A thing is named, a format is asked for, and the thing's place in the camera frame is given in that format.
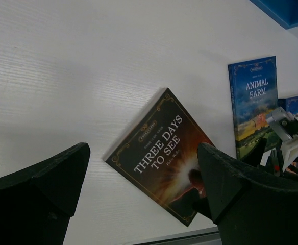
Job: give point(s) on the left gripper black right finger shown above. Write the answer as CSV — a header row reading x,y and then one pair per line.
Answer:
x,y
248,204

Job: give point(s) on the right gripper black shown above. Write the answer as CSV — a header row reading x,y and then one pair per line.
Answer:
x,y
274,164

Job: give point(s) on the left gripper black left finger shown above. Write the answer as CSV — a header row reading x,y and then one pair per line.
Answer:
x,y
37,202

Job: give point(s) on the Animal Farm book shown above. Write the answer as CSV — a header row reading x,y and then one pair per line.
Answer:
x,y
254,94

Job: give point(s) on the Three Days to See book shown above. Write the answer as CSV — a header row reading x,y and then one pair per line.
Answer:
x,y
157,153

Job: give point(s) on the blue yellow wooden bookshelf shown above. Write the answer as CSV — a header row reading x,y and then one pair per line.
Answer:
x,y
284,12

